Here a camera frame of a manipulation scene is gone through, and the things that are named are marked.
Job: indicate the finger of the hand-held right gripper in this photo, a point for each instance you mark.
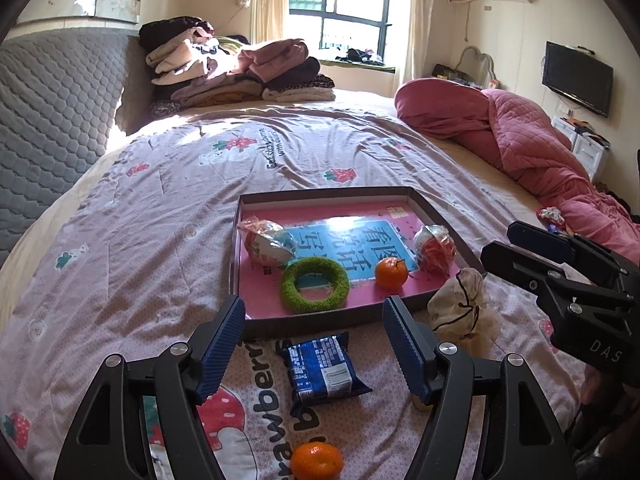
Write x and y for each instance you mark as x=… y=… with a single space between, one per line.
x=540 y=240
x=520 y=265

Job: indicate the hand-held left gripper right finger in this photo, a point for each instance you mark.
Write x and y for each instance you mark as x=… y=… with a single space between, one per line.
x=405 y=350

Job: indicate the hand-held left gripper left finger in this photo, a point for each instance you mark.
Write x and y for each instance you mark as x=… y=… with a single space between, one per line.
x=222 y=345

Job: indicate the orange tangerine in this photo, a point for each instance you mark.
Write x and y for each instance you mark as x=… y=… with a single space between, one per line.
x=391 y=274
x=317 y=462

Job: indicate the red toy egg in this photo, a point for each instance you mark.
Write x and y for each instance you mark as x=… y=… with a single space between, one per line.
x=437 y=255

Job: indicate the blue snack packet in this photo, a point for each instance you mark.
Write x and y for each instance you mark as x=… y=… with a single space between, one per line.
x=322 y=372

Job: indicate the grey cardboard tray box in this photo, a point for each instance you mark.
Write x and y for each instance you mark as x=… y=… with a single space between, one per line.
x=310 y=327

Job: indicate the blue toy egg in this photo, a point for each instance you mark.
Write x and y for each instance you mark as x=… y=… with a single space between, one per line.
x=267 y=245

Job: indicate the person's right hand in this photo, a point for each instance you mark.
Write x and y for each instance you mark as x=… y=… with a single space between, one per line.
x=597 y=385

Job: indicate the red white scrunchie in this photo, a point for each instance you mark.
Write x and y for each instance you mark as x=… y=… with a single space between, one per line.
x=550 y=214

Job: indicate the pink book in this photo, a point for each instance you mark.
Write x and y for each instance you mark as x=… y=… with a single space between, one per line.
x=360 y=301

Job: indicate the cream bed sheet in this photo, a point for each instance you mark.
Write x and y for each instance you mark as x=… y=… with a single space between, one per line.
x=480 y=160

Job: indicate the white drawer unit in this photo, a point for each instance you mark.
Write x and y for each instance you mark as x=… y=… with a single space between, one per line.
x=585 y=147

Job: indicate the pink quilt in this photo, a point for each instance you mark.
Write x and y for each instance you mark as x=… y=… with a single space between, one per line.
x=500 y=130

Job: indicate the black television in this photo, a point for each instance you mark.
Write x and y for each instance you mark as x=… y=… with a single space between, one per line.
x=577 y=77

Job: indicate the heart-shaped chair back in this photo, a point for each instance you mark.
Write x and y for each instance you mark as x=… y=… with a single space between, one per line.
x=477 y=62

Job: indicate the dark bag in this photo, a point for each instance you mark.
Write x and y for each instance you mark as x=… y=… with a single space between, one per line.
x=450 y=72

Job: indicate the dark clothes heap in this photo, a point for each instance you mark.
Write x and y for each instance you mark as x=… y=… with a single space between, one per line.
x=360 y=56

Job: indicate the pile of folded clothes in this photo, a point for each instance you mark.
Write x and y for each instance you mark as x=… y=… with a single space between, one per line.
x=200 y=60

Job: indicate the grey quilted headboard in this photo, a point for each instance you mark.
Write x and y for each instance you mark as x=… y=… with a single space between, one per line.
x=50 y=110

